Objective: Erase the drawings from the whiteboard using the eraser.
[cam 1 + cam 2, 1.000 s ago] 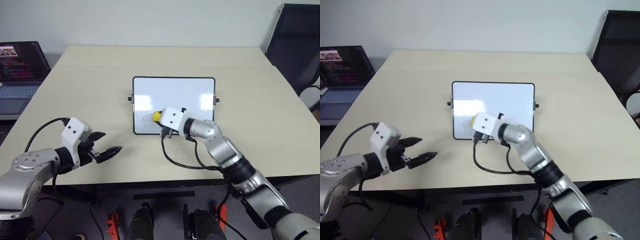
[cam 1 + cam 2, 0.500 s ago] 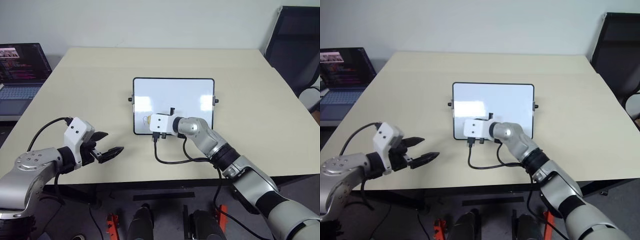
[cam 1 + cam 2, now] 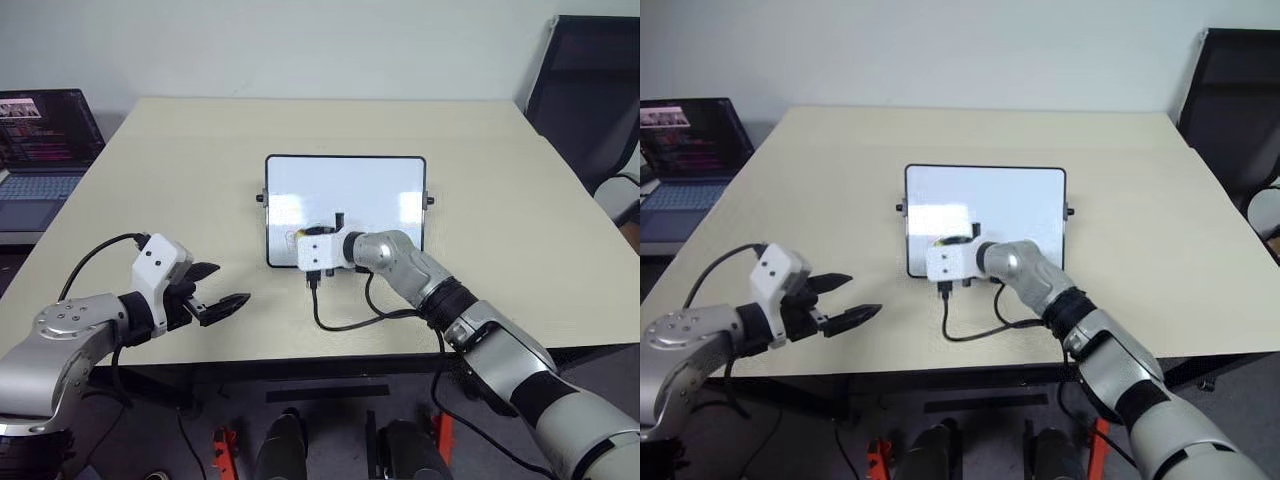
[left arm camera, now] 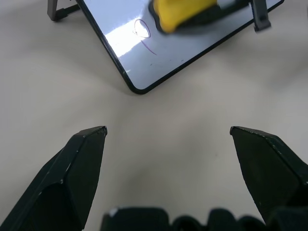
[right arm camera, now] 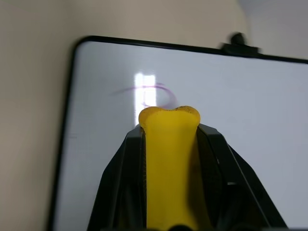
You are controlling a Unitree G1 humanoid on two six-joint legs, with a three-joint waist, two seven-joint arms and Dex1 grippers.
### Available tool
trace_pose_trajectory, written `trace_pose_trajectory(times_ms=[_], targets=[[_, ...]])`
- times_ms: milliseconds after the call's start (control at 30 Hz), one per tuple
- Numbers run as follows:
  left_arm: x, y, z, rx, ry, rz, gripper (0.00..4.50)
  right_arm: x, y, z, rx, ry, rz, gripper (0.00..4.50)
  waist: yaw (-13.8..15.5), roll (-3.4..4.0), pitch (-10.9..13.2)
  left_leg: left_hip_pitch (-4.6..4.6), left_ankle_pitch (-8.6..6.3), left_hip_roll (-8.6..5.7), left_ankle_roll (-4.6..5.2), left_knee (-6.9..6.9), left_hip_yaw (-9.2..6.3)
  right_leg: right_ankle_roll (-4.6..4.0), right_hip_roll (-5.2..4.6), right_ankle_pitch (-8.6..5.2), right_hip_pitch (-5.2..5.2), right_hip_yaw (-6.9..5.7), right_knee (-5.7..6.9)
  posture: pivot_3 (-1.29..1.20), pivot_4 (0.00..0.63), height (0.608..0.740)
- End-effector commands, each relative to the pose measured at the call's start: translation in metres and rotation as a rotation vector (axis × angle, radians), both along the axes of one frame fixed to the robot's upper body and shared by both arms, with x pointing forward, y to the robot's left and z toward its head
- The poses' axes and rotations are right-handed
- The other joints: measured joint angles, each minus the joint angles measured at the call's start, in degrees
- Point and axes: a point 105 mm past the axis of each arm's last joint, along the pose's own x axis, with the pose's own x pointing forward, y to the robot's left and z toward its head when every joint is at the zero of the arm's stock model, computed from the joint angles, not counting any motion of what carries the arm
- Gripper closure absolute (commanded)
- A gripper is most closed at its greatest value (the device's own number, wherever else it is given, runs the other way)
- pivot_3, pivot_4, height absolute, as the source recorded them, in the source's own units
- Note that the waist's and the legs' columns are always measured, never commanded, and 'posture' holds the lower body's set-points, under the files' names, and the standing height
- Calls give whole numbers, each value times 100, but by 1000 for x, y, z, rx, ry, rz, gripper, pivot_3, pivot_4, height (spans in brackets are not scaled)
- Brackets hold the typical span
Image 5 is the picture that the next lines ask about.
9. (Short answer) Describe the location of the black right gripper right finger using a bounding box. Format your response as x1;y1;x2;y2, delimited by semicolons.
192;124;289;231

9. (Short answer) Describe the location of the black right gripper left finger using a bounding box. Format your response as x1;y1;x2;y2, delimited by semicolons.
87;125;148;231

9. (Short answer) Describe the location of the yellow whiteboard eraser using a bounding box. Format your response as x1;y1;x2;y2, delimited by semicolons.
138;105;201;231

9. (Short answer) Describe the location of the black-framed whiteboard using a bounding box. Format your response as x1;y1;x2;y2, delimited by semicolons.
46;35;308;231

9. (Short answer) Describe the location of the black whiteboard clip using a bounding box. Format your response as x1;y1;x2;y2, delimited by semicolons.
220;32;263;58

